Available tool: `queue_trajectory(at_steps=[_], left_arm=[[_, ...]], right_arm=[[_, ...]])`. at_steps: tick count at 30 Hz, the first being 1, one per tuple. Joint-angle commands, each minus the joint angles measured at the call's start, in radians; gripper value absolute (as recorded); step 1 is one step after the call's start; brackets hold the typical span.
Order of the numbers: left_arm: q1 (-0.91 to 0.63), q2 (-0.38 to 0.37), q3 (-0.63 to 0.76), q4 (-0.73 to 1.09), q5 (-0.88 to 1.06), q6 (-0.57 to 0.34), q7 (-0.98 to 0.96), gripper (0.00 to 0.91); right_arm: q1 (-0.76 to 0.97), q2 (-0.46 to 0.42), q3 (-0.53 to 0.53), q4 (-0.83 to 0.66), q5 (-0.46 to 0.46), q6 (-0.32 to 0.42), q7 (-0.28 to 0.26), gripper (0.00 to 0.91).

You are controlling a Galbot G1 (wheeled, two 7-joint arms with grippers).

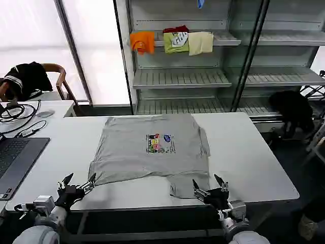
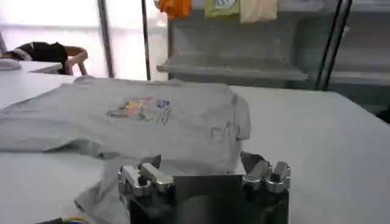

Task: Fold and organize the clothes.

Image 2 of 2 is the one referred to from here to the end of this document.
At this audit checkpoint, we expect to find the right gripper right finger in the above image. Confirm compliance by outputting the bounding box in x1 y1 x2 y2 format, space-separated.
240 151 291 194

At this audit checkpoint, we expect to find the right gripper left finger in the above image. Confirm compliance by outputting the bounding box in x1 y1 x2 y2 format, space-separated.
118 155 174 197

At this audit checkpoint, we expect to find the grey printed t-shirt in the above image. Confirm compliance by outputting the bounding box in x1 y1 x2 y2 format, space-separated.
0 75 252 224

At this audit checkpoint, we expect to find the yellow and blue object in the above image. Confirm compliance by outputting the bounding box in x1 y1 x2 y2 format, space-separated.
35 215 89 224

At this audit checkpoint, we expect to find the grey shelf rack with cloths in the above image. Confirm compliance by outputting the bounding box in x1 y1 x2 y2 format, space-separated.
157 0 390 92

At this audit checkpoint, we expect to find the black stand pole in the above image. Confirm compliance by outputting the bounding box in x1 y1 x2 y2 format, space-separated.
314 0 353 91

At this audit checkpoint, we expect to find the white desk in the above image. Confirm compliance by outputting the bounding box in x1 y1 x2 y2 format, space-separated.
18 60 63 74

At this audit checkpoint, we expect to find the person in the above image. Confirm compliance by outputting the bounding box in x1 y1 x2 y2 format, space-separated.
0 41 89 76

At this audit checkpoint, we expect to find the pale rounded desk object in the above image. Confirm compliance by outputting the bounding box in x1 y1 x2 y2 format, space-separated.
0 58 21 71

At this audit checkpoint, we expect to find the thin dark window post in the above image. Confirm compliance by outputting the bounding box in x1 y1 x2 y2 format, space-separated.
141 0 152 81

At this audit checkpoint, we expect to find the dark wide window post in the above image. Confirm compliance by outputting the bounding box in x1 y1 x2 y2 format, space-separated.
96 0 115 79

